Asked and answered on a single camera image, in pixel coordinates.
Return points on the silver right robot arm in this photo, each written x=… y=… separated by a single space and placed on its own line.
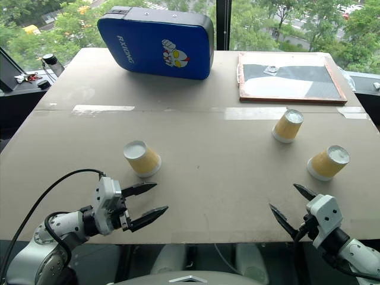
x=354 y=252

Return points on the small silver piece on board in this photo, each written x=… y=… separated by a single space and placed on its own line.
x=270 y=69

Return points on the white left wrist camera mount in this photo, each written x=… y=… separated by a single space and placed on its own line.
x=105 y=199

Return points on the black slanted stand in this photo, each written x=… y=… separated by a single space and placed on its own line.
x=10 y=74

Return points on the blue cartoon print pad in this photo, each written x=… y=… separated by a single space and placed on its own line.
x=148 y=44

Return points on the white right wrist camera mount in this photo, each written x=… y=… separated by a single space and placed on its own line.
x=325 y=215

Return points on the yellow white paper cup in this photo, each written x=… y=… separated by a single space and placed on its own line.
x=142 y=160
x=326 y=164
x=287 y=126

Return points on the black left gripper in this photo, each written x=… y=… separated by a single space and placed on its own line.
x=122 y=218

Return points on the white rounded robot leg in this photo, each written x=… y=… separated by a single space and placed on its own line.
x=252 y=262
x=169 y=258

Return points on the red keys bunch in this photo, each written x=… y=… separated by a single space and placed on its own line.
x=28 y=77

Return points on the black window frame post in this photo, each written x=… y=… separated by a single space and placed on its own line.
x=223 y=23

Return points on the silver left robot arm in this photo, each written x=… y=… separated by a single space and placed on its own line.
x=63 y=223

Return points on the small white object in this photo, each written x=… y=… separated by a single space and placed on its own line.
x=377 y=85

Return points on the wood framed black white board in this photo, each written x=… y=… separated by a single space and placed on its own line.
x=285 y=86

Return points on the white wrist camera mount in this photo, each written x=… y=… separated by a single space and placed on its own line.
x=105 y=199
x=325 y=215

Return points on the small black round object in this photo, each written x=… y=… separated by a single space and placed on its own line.
x=43 y=84

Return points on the silver robot torso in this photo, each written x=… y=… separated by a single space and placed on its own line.
x=190 y=279

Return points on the round black knob device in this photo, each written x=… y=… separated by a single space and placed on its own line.
x=51 y=63

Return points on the clear tape strip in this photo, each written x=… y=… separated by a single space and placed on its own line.
x=104 y=109
x=351 y=112

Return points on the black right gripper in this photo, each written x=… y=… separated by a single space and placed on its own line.
x=308 y=227

